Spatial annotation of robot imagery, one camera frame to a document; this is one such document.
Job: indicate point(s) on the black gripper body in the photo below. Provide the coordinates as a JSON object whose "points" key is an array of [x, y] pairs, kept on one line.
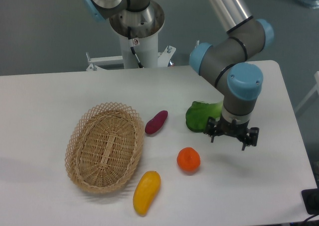
{"points": [[233, 129]]}

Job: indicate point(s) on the orange fruit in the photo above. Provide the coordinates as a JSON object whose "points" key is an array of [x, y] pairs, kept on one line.
{"points": [[188, 159]]}

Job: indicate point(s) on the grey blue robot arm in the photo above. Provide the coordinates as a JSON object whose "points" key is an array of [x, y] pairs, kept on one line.
{"points": [[224, 66]]}

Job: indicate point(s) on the green bok choy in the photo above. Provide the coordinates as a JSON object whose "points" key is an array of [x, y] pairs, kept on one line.
{"points": [[197, 115]]}

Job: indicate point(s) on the purple sweet potato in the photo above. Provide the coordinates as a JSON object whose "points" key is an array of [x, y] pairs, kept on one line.
{"points": [[155, 124]]}

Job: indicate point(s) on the yellow mango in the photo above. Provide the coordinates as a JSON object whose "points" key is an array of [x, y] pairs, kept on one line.
{"points": [[146, 191]]}

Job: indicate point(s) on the black device at edge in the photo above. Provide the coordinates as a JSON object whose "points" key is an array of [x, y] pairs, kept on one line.
{"points": [[311, 200]]}

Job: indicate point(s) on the woven wicker basket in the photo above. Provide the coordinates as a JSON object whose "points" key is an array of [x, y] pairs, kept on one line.
{"points": [[105, 148]]}

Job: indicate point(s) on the white frame at right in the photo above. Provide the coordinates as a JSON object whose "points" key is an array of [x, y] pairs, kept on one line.
{"points": [[310, 97]]}

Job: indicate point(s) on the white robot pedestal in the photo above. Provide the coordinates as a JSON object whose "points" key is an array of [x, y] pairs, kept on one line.
{"points": [[138, 34]]}

